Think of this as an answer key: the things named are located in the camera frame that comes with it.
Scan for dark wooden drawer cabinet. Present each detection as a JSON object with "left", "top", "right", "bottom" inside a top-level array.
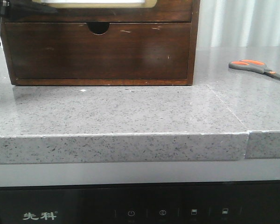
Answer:
[{"left": 1, "top": 0, "right": 200, "bottom": 86}]

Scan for white label in brass frame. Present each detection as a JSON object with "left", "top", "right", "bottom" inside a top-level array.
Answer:
[{"left": 35, "top": 0, "right": 157, "bottom": 8}]

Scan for black appliance control panel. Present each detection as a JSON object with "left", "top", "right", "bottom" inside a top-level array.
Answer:
[{"left": 0, "top": 181, "right": 280, "bottom": 224}]

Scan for dark wooden drawer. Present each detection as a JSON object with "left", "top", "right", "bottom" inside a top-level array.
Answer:
[{"left": 1, "top": 22, "right": 191, "bottom": 79}]

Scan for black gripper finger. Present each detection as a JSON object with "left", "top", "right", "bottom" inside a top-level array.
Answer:
[{"left": 7, "top": 0, "right": 58, "bottom": 14}]

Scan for orange grey handled scissors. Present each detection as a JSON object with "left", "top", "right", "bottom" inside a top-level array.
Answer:
[{"left": 228, "top": 59, "right": 280, "bottom": 80}]

